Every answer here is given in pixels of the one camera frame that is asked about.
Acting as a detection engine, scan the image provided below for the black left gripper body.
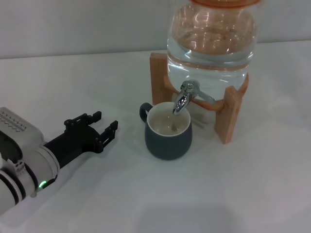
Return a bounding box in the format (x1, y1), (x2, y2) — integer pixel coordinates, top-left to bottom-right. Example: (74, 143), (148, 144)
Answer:
(43, 123), (103, 170)

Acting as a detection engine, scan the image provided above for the dark grey ceramic mug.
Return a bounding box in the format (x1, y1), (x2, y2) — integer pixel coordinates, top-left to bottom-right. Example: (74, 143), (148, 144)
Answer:
(139, 101), (193, 161)

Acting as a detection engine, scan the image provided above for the chrome faucet tap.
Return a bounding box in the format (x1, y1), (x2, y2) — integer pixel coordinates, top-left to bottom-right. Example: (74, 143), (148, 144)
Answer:
(172, 80), (216, 115)

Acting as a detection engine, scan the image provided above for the wooden dispenser stand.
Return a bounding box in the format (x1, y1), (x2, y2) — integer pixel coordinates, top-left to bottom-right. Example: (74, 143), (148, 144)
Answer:
(149, 52), (250, 145)

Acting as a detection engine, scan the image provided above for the glass water dispenser jar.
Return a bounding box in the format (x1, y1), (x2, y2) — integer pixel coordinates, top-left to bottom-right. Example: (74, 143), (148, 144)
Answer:
(166, 1), (258, 101)

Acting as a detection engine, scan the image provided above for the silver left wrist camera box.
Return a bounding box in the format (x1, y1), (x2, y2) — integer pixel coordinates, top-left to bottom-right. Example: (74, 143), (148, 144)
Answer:
(0, 107), (46, 168)

